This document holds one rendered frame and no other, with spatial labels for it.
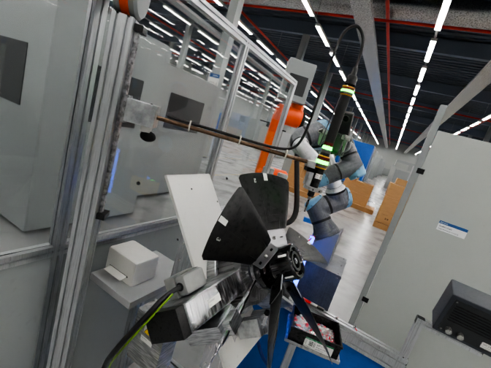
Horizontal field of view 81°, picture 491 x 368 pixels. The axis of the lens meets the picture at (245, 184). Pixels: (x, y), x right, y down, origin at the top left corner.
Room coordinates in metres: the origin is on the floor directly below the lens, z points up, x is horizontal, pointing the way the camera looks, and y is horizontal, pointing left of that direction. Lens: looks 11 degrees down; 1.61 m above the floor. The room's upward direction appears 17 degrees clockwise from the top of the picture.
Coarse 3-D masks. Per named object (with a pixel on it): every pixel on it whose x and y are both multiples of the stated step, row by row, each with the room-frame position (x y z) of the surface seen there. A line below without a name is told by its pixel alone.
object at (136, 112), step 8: (128, 96) 0.89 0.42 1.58; (128, 104) 0.88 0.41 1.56; (136, 104) 0.88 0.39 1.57; (144, 104) 0.89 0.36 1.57; (152, 104) 0.91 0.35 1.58; (128, 112) 0.88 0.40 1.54; (136, 112) 0.88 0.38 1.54; (144, 112) 0.89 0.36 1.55; (152, 112) 0.89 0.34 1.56; (120, 120) 0.89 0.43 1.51; (128, 120) 0.88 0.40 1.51; (136, 120) 0.88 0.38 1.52; (144, 120) 0.89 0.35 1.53; (152, 120) 0.89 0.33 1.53; (152, 128) 0.89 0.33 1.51
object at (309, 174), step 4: (308, 160) 1.00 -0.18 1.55; (304, 164) 1.02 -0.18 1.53; (308, 164) 1.00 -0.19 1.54; (312, 164) 1.00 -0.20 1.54; (304, 168) 1.03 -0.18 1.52; (308, 168) 0.99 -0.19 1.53; (312, 168) 1.00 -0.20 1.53; (308, 172) 1.01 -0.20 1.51; (312, 172) 1.00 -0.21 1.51; (308, 176) 1.00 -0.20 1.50; (312, 176) 1.00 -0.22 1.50; (304, 180) 1.02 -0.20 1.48; (308, 180) 1.00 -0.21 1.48; (304, 184) 1.02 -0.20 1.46; (308, 184) 1.00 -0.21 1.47; (308, 188) 0.99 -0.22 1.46; (312, 188) 0.99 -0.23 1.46; (316, 188) 1.00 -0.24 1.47; (320, 188) 1.02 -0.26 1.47; (316, 192) 0.99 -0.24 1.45; (320, 192) 1.00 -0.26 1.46
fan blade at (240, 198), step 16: (240, 192) 0.80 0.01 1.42; (224, 208) 0.75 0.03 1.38; (240, 208) 0.79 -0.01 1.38; (240, 224) 0.78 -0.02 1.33; (256, 224) 0.83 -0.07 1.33; (208, 240) 0.71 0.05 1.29; (224, 240) 0.75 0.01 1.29; (240, 240) 0.79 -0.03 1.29; (256, 240) 0.83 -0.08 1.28; (208, 256) 0.71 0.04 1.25; (224, 256) 0.76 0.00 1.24; (240, 256) 0.80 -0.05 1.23; (256, 256) 0.85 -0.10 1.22
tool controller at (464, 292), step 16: (448, 288) 1.11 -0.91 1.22; (464, 288) 1.08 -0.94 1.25; (448, 304) 1.05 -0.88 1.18; (464, 304) 1.02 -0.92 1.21; (480, 304) 1.00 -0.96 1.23; (448, 320) 1.05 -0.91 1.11; (464, 320) 1.02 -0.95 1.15; (480, 320) 1.00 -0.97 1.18; (464, 336) 1.03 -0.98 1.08; (480, 336) 1.00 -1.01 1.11
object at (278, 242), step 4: (268, 232) 0.99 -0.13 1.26; (272, 232) 1.00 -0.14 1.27; (276, 232) 1.00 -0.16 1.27; (280, 232) 1.00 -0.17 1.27; (284, 232) 1.00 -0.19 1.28; (272, 236) 0.99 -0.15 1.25; (276, 236) 0.99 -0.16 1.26; (280, 236) 0.99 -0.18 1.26; (284, 236) 0.99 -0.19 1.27; (272, 240) 0.98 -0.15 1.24; (276, 240) 0.98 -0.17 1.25; (280, 240) 0.98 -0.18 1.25; (284, 240) 0.99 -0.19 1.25; (276, 244) 0.97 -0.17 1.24; (280, 244) 0.98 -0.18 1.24; (284, 244) 0.98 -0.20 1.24
